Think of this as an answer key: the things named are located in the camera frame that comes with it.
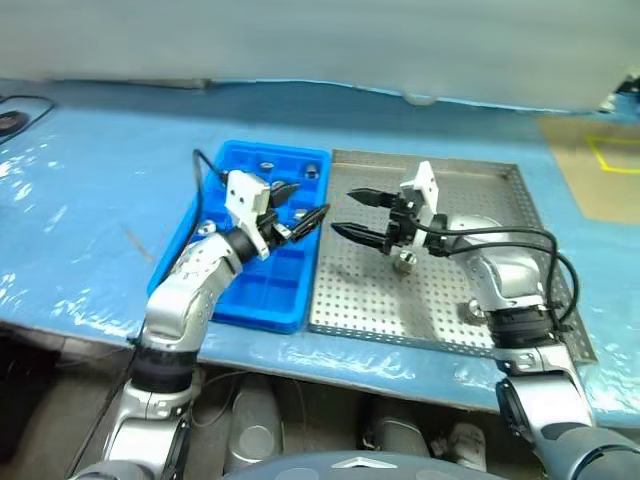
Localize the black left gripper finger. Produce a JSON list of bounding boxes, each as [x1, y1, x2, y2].
[[285, 202, 332, 245], [272, 181, 302, 207]]

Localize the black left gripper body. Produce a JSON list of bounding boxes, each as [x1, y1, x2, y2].
[[257, 185, 295, 249]]

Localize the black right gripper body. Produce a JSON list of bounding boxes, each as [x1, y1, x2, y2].
[[381, 191, 420, 254]]

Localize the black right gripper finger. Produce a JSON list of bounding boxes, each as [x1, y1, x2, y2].
[[330, 222, 391, 255], [346, 187, 399, 211]]

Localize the perforated steel tray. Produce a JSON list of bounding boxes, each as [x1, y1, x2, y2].
[[305, 148, 599, 362]]

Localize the blue compartment tray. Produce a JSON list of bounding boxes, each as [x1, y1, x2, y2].
[[146, 139, 332, 335]]

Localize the blue plastic table cover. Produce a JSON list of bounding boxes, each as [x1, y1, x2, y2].
[[0, 77, 640, 431]]

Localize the brown cardboard mat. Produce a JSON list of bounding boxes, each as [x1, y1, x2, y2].
[[537, 115, 640, 225]]

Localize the grey rounded robot leg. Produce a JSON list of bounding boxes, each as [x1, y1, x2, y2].
[[222, 374, 286, 476], [357, 394, 434, 459]]

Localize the grey robot torso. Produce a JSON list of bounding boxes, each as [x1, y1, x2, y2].
[[224, 449, 481, 480]]

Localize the black round disc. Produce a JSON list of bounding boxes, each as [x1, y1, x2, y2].
[[0, 110, 29, 135]]

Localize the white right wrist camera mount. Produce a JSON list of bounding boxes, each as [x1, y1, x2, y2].
[[398, 160, 442, 252]]

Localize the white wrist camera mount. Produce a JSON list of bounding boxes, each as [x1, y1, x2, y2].
[[223, 169, 274, 260], [398, 160, 442, 252]]

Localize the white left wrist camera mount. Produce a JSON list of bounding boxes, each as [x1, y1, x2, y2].
[[223, 169, 274, 260]]

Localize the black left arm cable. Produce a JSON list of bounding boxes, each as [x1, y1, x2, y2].
[[67, 148, 234, 476]]

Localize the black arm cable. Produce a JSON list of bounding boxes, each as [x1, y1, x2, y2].
[[67, 148, 234, 476], [432, 224, 581, 334]]

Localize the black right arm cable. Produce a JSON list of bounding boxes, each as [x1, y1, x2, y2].
[[432, 224, 581, 334]]

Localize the thin black table cable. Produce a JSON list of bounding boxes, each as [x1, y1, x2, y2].
[[0, 94, 55, 147]]

